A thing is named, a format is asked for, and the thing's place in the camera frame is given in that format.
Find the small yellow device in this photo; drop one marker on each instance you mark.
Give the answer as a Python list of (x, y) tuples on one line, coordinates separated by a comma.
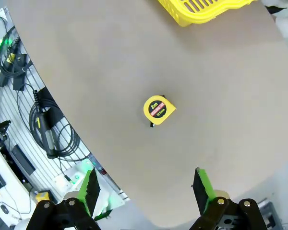
[(42, 196)]

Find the black metal bracket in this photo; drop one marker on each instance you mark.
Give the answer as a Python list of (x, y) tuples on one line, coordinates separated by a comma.
[(0, 136)]

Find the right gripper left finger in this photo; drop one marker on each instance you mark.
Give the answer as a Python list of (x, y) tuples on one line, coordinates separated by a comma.
[(91, 189)]

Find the grey box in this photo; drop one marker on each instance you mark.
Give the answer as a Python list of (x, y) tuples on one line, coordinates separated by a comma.
[(270, 215)]

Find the black power brick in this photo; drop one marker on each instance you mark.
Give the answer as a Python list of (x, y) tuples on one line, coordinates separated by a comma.
[(22, 159)]

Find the yellow plastic shopping basket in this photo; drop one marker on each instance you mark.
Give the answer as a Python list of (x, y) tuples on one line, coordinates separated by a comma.
[(201, 12)]

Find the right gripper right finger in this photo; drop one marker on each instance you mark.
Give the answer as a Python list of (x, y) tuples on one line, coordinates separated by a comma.
[(202, 189)]

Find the yellow tape measure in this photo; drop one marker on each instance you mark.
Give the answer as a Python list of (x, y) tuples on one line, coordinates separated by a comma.
[(158, 110)]

